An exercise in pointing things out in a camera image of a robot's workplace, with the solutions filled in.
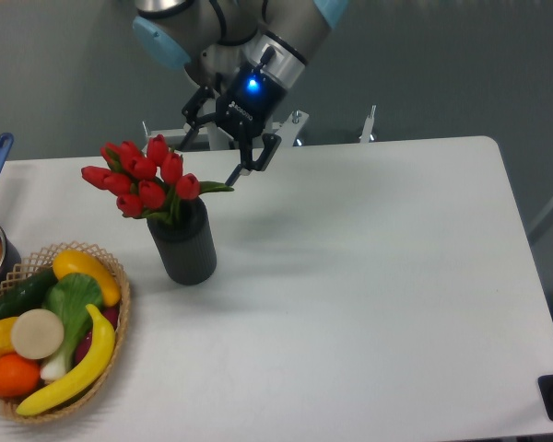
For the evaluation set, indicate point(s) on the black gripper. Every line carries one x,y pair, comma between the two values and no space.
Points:
249,101

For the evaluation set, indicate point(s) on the red tulip bouquet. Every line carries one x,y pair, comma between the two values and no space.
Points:
150,183

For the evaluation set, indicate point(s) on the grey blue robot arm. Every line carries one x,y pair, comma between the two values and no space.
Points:
210,11

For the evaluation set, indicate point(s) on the dark grey ribbed vase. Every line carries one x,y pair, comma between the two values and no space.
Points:
187,251

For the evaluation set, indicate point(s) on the purple red vegetable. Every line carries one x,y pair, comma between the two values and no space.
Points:
111,314

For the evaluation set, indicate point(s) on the woven wicker basket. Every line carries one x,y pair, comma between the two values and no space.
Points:
38,261

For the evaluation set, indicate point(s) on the green bok choy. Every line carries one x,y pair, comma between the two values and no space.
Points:
68,300

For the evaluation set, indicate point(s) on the green cucumber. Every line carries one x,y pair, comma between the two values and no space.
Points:
27,294

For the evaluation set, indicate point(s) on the beige round disc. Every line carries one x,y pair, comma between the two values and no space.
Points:
37,334

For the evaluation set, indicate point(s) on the yellow banana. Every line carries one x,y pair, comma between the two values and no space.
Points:
81,376

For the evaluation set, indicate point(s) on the orange fruit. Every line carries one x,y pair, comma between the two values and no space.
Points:
18,376

